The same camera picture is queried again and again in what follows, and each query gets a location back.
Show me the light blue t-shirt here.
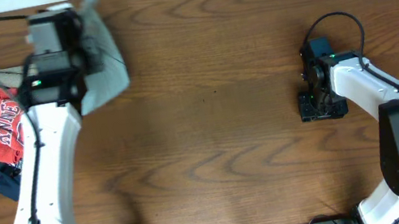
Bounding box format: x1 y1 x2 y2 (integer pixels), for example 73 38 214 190
77 0 130 116

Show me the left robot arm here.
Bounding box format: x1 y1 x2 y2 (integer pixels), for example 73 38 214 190
13 9 88 224

